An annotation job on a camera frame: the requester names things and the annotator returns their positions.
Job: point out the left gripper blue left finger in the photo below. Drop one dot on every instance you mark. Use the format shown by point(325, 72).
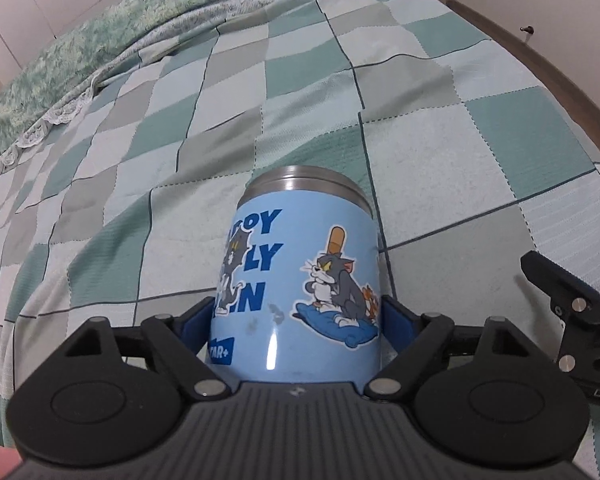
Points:
point(174, 342)

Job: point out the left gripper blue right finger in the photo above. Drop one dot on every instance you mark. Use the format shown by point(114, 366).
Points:
point(420, 342)

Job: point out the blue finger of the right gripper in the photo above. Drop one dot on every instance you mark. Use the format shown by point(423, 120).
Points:
point(568, 294)

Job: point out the blue cartoon steel cup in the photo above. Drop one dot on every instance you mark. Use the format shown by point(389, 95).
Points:
point(298, 298)

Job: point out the checkered green blanket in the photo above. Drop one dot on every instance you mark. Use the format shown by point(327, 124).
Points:
point(115, 205)

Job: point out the green floral quilt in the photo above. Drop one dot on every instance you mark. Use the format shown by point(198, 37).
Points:
point(62, 78)

